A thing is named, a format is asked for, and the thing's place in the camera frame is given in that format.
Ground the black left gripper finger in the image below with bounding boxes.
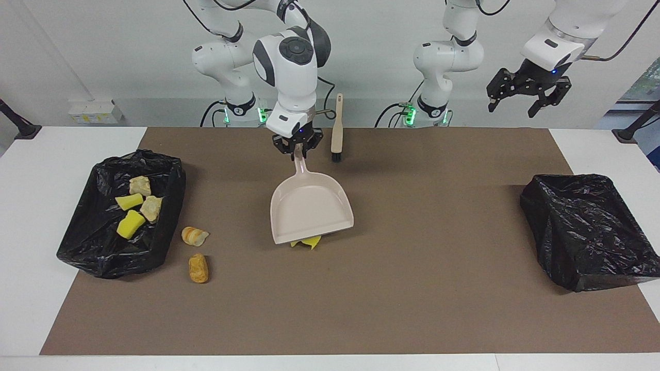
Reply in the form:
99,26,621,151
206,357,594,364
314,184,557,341
527,77,572,118
486,68,516,112

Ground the beige brush with black bristles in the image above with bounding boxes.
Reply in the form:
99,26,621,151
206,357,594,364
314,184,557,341
331,93,345,163

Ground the beige plastic dustpan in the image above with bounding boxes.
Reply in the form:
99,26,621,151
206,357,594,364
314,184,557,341
270,152,355,245

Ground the notched yellow sponge piece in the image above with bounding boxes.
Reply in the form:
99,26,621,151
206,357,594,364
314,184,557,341
290,235,323,250

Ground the orange striped toy croissant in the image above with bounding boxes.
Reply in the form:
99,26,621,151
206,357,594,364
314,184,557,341
181,226,210,247

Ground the brown toy bread roll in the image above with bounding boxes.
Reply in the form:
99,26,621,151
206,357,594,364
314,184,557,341
188,252,209,284

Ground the black bag-lined bin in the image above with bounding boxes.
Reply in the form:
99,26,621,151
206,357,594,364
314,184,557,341
520,174,660,293
56,149,187,280

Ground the black stand leg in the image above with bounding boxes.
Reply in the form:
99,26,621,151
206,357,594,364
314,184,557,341
612,100,660,143
0,98,42,140

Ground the glass window pane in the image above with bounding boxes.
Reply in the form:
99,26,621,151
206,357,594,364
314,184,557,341
616,57,660,104

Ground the brown table mat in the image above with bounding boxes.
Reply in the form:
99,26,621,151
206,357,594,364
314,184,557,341
40,127,660,356

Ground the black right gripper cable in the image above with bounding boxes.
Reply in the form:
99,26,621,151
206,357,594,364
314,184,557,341
183,0,337,114

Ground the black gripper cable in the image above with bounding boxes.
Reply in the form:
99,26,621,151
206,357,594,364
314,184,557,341
183,0,337,114
582,0,660,62

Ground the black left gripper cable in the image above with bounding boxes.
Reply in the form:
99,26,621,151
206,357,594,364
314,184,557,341
582,0,660,62

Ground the black left base cable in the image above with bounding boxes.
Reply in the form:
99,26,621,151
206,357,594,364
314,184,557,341
375,100,413,127

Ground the black base cable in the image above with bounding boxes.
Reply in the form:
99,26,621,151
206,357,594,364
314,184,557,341
200,100,227,127
375,100,413,127

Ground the black right base cable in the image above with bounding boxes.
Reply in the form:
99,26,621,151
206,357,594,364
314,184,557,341
200,100,227,127

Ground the white wall socket box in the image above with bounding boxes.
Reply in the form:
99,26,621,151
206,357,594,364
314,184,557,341
68,100,124,124

